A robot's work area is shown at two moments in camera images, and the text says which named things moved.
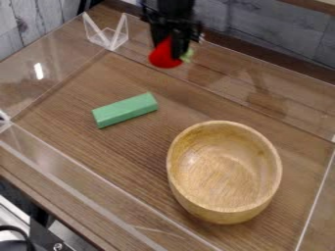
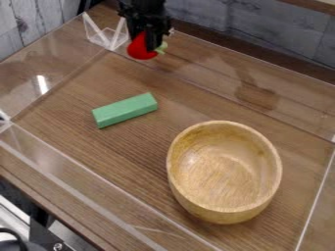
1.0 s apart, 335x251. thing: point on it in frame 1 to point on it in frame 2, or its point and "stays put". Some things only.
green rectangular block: x=124 y=110 stays put
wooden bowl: x=224 y=171 stays put
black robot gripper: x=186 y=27 to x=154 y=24
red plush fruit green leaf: x=163 y=55 to x=138 y=48
